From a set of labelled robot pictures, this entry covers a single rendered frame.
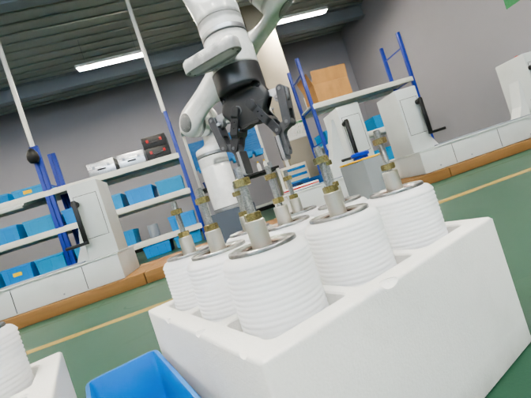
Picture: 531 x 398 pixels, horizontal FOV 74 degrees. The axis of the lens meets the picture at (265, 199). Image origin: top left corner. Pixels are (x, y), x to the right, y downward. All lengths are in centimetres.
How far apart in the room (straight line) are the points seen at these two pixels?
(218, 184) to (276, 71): 640
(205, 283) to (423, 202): 30
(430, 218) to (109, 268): 234
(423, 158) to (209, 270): 276
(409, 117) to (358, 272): 281
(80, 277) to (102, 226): 36
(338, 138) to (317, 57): 742
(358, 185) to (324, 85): 519
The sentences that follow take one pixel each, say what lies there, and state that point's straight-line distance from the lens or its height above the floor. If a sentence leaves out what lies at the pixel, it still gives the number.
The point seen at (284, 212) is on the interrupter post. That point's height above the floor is 27.
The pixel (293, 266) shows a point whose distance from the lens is 34.
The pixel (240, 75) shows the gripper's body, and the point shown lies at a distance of 53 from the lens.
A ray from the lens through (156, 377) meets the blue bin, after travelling 66.
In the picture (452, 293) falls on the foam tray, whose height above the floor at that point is 13.
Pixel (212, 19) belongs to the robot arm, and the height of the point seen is 57.
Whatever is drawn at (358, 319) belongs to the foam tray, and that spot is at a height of 17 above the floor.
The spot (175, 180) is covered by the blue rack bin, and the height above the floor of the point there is 94.
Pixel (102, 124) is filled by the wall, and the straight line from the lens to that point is 949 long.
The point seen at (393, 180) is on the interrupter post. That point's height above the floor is 27.
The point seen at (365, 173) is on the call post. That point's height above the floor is 28.
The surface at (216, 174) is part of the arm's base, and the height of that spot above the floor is 41.
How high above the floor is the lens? 30
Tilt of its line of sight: level
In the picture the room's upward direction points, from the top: 18 degrees counter-clockwise
